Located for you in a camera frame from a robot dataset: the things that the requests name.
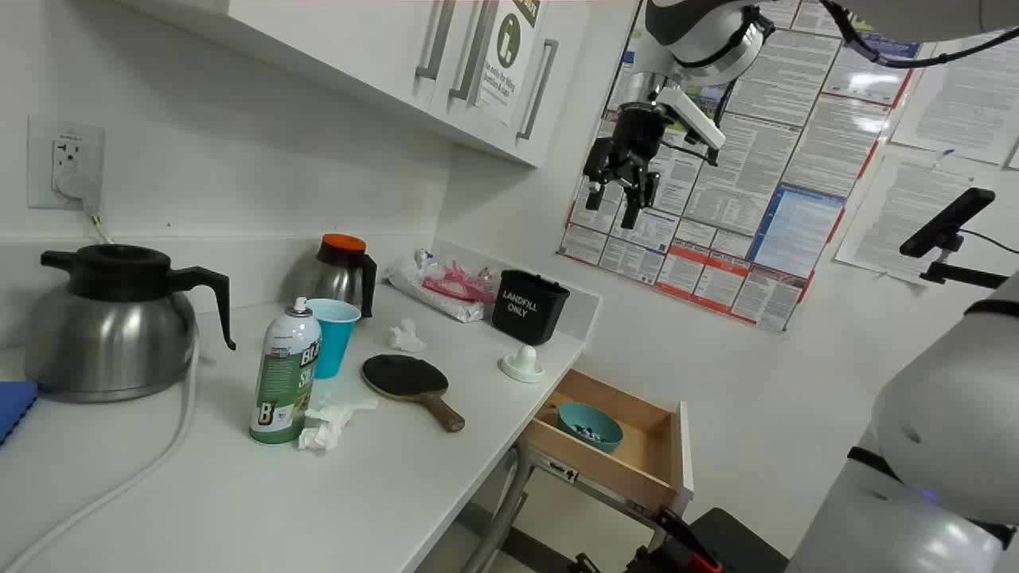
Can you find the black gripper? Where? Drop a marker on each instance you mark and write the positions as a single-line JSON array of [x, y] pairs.
[[634, 132]]

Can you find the black plastic bin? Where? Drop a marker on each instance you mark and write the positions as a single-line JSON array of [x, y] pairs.
[[526, 307]]

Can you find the green and white sign sticker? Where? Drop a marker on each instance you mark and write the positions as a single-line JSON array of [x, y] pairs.
[[507, 48]]

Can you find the white round knob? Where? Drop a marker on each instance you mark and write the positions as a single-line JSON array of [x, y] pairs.
[[519, 366]]

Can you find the teal bowl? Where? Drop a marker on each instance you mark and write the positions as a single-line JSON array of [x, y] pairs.
[[591, 423]]

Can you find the open wooden drawer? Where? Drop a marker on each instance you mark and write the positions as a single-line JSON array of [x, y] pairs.
[[648, 446]]

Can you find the black table tennis paddle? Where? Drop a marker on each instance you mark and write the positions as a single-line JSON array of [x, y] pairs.
[[403, 377]]

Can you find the blue plastic cup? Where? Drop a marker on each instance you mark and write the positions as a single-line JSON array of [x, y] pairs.
[[337, 338]]

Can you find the grey metal table leg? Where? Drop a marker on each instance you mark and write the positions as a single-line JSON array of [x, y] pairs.
[[498, 510]]

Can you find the red and black clamp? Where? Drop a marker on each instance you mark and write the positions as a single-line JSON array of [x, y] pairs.
[[684, 543]]

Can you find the crumpled white tissue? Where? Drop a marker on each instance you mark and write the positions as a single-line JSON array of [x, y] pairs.
[[329, 420]]

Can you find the green spray can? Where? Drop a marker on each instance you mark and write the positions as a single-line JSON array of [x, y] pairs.
[[284, 377]]

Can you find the blue cloth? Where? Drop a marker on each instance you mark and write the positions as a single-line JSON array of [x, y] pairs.
[[12, 408]]

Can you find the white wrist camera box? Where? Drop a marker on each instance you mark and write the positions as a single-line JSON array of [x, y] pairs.
[[695, 117]]

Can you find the white paper wall notice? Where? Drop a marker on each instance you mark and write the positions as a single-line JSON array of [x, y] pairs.
[[901, 212], [966, 106]]

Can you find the white wall cabinet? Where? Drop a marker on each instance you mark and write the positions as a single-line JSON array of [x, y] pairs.
[[352, 42]]

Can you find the black camera on stand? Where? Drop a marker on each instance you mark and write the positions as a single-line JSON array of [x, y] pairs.
[[947, 225]]

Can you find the white wall outlet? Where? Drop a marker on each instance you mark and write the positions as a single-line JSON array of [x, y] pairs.
[[48, 159]]

